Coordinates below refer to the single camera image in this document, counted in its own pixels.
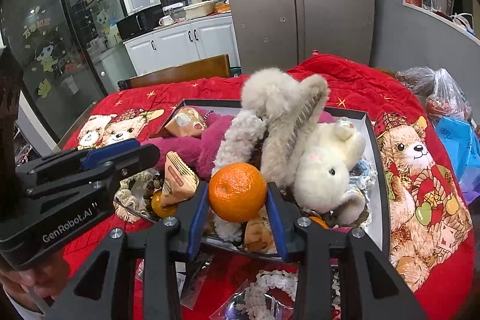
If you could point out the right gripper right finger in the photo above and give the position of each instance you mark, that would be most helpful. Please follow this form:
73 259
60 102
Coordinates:
370 287

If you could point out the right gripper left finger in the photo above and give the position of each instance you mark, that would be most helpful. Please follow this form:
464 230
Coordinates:
103 287

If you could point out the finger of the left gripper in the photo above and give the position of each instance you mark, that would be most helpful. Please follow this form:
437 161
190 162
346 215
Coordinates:
62 171
106 153

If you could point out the orange mandarin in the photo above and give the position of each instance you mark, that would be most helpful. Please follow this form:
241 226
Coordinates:
237 192
162 211

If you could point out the gold triangular snack packet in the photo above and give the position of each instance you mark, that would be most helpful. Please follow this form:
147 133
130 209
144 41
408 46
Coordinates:
180 182

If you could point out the white fluffy scrunchie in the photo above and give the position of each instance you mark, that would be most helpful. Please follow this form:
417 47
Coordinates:
255 303

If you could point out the fluffy beige hair claw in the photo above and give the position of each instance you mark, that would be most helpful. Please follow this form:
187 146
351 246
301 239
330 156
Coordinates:
291 109

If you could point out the left human hand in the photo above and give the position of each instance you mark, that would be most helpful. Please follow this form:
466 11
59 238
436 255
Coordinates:
25 289

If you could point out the clear bag with labels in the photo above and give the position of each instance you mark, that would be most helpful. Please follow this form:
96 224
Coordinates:
190 278

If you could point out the magenta plush bear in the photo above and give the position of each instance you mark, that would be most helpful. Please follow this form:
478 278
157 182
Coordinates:
243 139

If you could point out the black shallow tray box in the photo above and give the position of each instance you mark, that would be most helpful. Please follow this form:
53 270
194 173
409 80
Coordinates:
282 211

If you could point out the white kitchen cabinet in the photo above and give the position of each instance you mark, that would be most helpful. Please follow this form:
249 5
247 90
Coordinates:
184 42

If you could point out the glass sliding door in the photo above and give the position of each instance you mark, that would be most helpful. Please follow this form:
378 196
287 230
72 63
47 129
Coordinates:
71 54

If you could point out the black microwave oven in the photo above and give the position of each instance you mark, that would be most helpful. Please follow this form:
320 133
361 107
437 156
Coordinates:
140 22

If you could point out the blue plastic bag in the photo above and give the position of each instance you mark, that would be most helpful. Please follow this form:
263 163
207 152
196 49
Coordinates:
462 146

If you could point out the dark plastic bag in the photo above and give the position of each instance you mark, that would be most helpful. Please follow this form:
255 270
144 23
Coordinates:
441 95

